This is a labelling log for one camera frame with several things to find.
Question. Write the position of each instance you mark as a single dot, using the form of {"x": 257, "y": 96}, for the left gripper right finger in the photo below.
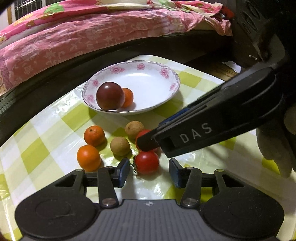
{"x": 190, "y": 179}

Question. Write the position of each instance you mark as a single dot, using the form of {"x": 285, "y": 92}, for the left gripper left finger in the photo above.
{"x": 109, "y": 178}

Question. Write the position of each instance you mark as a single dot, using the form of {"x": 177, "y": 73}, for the red cherry tomato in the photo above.
{"x": 142, "y": 136}
{"x": 146, "y": 163}

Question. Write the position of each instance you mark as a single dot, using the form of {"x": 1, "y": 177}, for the brown longan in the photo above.
{"x": 133, "y": 128}
{"x": 120, "y": 146}

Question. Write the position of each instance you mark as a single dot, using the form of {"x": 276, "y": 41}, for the orange tangerine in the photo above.
{"x": 128, "y": 97}
{"x": 94, "y": 136}
{"x": 88, "y": 158}

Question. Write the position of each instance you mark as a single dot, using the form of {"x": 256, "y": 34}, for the dark purple tomato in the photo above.
{"x": 110, "y": 96}

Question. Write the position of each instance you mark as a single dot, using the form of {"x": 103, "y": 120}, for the gloved right hand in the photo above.
{"x": 276, "y": 140}

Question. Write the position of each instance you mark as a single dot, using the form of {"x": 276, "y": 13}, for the white paper on floor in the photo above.
{"x": 235, "y": 67}

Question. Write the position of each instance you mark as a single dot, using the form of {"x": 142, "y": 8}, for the white floral plate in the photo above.
{"x": 152, "y": 84}

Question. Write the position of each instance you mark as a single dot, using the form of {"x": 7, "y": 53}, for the green checkered tablecloth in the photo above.
{"x": 45, "y": 148}

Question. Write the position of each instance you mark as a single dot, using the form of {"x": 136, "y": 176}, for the dark wooden nightstand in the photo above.
{"x": 252, "y": 32}

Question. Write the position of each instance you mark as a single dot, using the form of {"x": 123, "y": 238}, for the pink floral quilt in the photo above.
{"x": 62, "y": 31}

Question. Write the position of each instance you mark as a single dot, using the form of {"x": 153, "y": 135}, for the window with grille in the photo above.
{"x": 20, "y": 8}

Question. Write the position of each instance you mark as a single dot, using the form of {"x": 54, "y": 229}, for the dark wooden bed frame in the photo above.
{"x": 32, "y": 96}

